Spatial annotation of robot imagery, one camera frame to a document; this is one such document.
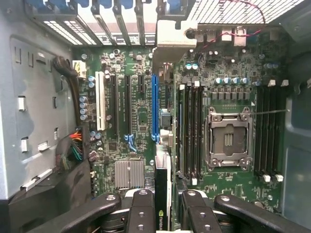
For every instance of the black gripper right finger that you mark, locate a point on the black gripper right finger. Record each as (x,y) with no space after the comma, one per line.
(199,218)

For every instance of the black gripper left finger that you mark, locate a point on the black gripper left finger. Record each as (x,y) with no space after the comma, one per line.
(142,213)

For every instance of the green motherboard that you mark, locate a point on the green motherboard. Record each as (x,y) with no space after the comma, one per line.
(218,194)

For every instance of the silver chipset heatsink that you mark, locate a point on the silver chipset heatsink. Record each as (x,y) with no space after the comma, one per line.
(128,174)

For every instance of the CPU socket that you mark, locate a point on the CPU socket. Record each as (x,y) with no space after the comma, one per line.
(228,143)

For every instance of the black plastic shroud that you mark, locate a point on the black plastic shroud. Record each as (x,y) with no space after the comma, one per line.
(60,194)

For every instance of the black RAM slot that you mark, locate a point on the black RAM slot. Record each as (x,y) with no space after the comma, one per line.
(279,133)
(259,133)
(201,133)
(266,133)
(189,133)
(195,133)
(182,133)
(272,133)

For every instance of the long black expansion slot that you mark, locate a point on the long black expansion slot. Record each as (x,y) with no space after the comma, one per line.
(114,104)
(128,104)

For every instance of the white expansion slot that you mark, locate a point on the white expansion slot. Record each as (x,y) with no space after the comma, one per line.
(100,102)

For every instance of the socket locking lever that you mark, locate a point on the socket locking lever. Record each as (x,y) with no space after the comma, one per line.
(267,113)

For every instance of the short black expansion slot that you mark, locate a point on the short black expansion slot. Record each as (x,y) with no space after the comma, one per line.
(141,85)

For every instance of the open PC case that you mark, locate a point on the open PC case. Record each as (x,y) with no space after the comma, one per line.
(298,121)

